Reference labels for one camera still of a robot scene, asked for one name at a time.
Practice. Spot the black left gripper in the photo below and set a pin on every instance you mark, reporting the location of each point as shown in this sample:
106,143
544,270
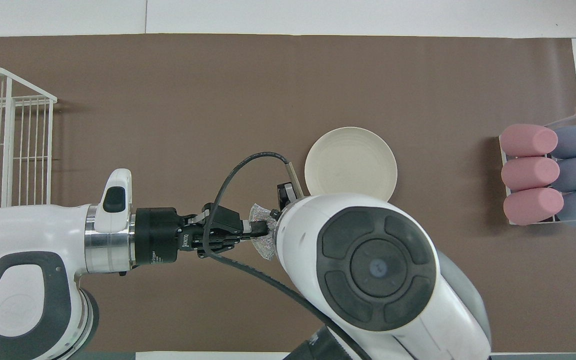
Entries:
158,235

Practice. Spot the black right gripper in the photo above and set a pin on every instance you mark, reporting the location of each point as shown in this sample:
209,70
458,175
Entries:
287,195

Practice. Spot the silver mesh sponge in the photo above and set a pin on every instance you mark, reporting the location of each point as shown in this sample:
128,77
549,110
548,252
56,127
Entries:
263,245

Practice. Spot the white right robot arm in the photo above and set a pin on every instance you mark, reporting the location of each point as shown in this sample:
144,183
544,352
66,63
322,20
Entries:
308,250

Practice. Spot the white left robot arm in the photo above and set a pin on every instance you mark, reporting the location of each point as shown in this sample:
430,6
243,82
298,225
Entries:
28,235

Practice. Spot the cream round plate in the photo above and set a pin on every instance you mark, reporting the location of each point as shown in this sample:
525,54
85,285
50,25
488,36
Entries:
350,160

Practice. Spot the brown table mat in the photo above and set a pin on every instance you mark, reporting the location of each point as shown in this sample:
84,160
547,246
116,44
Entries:
218,100

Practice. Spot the pink cup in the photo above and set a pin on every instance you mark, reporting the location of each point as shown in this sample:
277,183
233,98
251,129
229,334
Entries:
528,173
528,140
533,206

